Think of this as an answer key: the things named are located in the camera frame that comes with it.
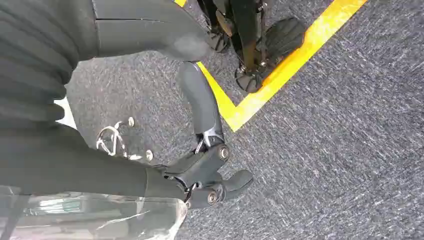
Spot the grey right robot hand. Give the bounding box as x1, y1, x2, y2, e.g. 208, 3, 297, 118
0, 0, 255, 210

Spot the black robot leg and foot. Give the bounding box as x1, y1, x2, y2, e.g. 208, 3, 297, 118
196, 0, 308, 95

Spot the right arm ribbed grey sleeve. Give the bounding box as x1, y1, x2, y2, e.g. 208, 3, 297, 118
0, 0, 99, 131

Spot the small white panel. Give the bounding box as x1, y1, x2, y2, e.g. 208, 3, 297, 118
53, 96, 78, 130

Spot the shiny steel bench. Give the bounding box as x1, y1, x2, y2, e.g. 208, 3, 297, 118
0, 185, 189, 240

